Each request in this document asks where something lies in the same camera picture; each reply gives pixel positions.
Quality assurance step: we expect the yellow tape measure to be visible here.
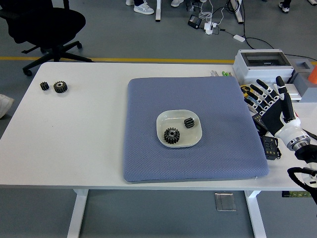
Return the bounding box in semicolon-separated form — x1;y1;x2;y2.
239;84;256;98

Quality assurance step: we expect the black digital meter module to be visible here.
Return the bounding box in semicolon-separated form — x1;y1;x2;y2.
261;135;283;161
252;113;269;132

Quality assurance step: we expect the clear bag of resistors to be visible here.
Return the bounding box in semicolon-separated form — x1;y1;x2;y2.
246;95;262;114

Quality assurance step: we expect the metal floor plate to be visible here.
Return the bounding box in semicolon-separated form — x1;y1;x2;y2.
214;192;237;212

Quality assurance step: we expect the black office chair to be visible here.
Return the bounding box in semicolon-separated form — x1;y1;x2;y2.
0;0;96;77

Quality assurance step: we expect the white power adapter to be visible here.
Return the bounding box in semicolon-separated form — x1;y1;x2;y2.
204;21;218;35

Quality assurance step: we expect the white background desk leg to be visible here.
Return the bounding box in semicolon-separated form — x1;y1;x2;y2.
230;0;245;24
155;0;162;22

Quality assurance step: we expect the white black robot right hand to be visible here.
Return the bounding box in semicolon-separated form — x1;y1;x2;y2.
244;76;304;146

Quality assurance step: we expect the blue-grey quilted mat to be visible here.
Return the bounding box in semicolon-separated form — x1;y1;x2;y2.
122;76;270;184

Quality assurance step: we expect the black device on floor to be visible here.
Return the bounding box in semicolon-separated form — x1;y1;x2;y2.
187;14;203;29

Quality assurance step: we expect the silver metal plate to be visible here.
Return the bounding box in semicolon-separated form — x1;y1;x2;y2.
273;83;303;101

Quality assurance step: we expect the grey electrical enclosure box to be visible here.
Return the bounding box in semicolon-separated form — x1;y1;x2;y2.
232;49;295;84

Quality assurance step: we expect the large black gear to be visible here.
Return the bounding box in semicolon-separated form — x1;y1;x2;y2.
163;127;181;146
53;80;69;94

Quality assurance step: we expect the white square dish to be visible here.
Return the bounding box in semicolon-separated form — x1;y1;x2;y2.
156;109;203;149

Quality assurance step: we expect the white table leg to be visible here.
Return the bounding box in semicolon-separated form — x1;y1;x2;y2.
67;188;89;238
244;190;267;238

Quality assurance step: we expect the grey block with recess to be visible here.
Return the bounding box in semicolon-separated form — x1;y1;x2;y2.
288;58;317;103

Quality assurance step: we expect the white cable bundle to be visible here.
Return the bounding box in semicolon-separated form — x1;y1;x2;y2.
198;0;225;25

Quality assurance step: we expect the green terminal strip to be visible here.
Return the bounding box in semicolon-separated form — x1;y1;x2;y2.
282;190;312;198

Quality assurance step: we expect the black floor cable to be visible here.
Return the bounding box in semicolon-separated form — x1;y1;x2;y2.
241;14;275;50

